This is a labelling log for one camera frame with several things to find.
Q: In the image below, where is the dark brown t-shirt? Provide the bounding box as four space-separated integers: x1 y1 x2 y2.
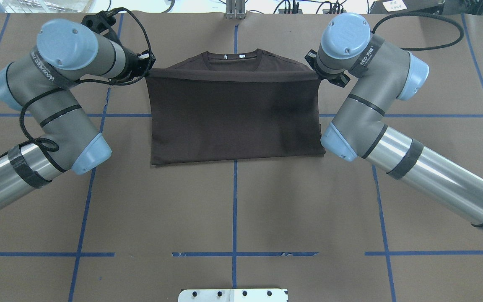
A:
146 49 325 166

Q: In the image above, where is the aluminium frame post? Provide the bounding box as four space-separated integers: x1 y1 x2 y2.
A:
222 0 247 20

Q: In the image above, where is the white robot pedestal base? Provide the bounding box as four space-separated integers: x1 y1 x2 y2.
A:
178 288 289 302

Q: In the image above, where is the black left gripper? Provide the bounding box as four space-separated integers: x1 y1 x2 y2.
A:
118 47 156 82

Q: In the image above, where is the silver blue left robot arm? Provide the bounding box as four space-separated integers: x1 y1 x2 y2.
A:
0 12 156 210

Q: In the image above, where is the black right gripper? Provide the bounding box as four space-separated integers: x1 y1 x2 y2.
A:
305 49 350 88

